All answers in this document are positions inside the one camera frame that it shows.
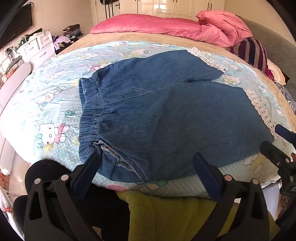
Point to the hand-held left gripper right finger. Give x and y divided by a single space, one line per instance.
205 176

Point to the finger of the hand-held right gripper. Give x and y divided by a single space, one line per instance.
272 151
283 132

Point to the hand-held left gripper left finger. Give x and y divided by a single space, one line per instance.
89 168

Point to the blue denim pants lace trim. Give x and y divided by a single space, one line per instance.
161 115

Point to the black cloth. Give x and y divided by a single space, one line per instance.
108 213

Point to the yellow-green fleece garment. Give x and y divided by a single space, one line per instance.
173 215

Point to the cream cloth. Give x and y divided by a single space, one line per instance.
276 71

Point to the light blue cartoon cat sheet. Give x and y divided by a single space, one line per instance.
46 111

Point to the purple striped cloth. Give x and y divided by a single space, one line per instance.
252 53

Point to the white floral cloth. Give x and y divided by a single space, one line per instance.
7 208

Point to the grey headboard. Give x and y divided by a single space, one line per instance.
272 39

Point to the purple clothing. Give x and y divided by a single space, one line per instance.
61 42

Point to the white drawer cabinet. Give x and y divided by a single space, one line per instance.
39 46

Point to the dark folded clothes pile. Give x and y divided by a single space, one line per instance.
72 31

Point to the pink duvet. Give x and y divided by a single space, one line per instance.
150 25

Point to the white door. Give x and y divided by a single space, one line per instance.
104 11

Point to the white wardrobe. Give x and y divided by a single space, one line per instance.
175 7

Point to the black wall television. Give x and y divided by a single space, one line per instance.
16 25

